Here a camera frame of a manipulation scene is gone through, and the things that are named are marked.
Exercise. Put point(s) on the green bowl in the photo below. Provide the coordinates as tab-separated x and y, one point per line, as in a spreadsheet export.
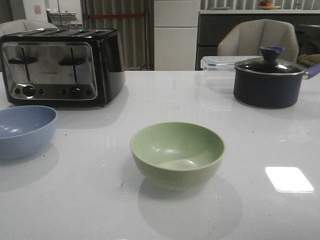
177	155

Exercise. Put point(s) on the blue bowl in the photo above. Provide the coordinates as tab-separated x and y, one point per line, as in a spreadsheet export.
24	130

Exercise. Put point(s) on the clear plastic food container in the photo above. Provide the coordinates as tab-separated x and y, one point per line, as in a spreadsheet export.
219	72

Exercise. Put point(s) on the white refrigerator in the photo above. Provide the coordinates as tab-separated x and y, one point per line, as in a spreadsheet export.
175	34

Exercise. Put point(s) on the dark kitchen counter cabinet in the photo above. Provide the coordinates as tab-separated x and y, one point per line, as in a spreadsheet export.
214	25

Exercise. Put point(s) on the black and chrome toaster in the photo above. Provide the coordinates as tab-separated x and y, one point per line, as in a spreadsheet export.
62	67

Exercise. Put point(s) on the dark blue saucepan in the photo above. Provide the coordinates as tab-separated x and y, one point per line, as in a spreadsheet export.
270	90

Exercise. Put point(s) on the beige chair right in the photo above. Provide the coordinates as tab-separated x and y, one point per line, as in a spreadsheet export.
246	38

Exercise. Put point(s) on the beige chair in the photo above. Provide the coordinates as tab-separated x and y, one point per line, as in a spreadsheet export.
246	38
22	25

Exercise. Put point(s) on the glass pot lid blue knob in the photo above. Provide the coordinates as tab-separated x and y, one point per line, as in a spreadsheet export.
270	63

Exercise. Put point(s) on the red barrier tape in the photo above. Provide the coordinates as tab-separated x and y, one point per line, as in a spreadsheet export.
116	16

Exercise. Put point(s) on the fruit plate on counter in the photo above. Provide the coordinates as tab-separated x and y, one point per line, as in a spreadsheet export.
267	5

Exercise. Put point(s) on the beige chair left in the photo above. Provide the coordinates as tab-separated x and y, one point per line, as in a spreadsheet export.
22	25

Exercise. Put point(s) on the brown object behind pot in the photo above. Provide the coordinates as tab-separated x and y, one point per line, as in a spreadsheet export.
309	60

